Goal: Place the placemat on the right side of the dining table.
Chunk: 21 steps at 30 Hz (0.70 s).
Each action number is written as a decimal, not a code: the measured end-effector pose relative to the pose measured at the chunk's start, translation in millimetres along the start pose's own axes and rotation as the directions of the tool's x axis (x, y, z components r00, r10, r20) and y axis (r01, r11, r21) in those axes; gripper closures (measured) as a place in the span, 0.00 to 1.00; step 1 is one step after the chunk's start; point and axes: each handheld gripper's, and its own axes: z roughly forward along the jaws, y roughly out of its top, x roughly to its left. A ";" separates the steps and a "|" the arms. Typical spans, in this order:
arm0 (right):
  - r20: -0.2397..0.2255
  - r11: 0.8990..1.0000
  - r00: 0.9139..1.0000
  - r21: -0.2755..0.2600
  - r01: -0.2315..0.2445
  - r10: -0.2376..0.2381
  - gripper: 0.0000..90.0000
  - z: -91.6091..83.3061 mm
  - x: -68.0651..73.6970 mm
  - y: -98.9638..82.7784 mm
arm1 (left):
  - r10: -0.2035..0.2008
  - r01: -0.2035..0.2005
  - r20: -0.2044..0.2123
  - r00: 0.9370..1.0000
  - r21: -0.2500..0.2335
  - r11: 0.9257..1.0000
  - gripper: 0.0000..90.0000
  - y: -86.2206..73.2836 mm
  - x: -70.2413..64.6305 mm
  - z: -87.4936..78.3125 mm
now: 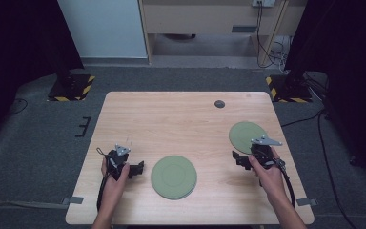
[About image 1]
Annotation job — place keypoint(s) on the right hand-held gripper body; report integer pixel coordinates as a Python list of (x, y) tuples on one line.
[(263, 154)]

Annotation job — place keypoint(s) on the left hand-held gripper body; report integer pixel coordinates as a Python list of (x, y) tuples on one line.
[(116, 162)]

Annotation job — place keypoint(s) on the green plate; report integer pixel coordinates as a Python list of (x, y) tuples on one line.
[(173, 176), (243, 133)]

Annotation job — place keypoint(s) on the person's left hand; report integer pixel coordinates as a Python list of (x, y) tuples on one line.
[(112, 189)]

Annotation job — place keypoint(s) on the person's right hand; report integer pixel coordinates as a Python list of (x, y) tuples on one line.
[(273, 183)]

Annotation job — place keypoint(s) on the grey tape piece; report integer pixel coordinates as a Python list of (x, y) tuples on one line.
[(74, 200), (306, 202)]

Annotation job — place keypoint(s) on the grey round table grommet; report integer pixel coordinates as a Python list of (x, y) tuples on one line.
[(219, 104)]

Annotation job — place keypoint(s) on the black striped stand base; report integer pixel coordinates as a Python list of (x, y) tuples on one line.
[(290, 92), (71, 89)]

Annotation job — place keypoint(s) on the black curtain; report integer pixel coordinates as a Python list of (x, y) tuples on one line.
[(16, 47), (346, 47)]

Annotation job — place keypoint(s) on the white power strip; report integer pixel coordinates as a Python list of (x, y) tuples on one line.
[(263, 3)]

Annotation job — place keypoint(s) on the white wall panel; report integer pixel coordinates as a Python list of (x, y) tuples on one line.
[(101, 28)]

